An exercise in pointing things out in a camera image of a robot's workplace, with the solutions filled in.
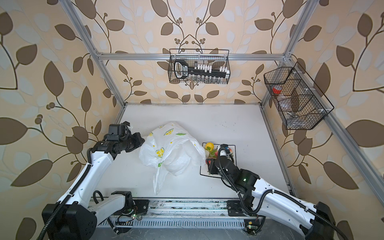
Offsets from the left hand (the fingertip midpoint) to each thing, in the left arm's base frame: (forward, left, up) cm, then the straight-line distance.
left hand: (145, 138), depth 80 cm
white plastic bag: (-6, -14, +1) cm, 15 cm away
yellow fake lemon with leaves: (+2, -36, -12) cm, 38 cm away
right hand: (-11, -35, -6) cm, 37 cm away
